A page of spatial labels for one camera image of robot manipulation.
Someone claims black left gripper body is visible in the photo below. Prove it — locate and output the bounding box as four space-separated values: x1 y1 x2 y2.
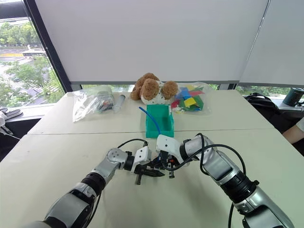
133 161 152 185

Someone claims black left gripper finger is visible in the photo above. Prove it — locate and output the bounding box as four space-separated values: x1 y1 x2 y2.
144 169 166 178

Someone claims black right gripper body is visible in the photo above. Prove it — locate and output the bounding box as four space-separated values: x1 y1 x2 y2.
159 151 178 179

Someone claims thin blue cable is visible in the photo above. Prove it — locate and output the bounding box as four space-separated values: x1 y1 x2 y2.
139 106 162 136

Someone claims green plastic bin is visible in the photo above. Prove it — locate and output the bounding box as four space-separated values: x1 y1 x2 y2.
144 104 175 138

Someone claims clear bag of coloured pieces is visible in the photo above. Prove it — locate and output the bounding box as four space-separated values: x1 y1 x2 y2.
170 81 212 116

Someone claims grey plastic syringe tube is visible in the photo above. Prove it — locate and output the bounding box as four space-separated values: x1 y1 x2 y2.
112 94 126 114

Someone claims brown teddy bear plush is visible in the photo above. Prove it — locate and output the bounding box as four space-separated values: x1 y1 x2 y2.
130 72 179 105

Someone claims clear bag of small parts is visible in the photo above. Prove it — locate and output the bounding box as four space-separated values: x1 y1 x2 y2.
72 85 114 123

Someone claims black backpack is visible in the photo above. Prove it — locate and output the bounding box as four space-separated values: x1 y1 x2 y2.
243 92 296 133

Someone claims large white roller blind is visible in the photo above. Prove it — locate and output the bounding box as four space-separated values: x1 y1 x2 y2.
34 0 271 86

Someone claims dark green cylindrical cup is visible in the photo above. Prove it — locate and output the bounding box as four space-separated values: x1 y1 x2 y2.
282 87 304 107

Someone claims black slipper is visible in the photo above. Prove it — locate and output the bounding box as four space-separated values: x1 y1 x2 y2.
0 108 24 119

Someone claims narrow white roller blind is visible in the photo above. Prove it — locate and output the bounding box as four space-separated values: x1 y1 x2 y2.
238 0 304 87

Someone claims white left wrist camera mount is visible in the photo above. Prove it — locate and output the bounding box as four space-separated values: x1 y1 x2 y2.
129 146 152 173

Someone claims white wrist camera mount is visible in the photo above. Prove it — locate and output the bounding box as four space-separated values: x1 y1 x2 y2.
155 134 185 167
129 146 152 173

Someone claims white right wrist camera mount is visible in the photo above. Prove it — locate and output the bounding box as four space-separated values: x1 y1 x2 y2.
155 134 185 167

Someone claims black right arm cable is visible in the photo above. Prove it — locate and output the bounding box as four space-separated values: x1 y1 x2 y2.
170 133 246 178

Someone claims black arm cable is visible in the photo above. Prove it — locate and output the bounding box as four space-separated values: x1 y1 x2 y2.
117 138 150 149
170 133 246 178

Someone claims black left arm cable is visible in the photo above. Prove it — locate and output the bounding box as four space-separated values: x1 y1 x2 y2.
117 138 150 149

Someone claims black window frame post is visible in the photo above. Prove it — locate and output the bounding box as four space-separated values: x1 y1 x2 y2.
22 0 72 94

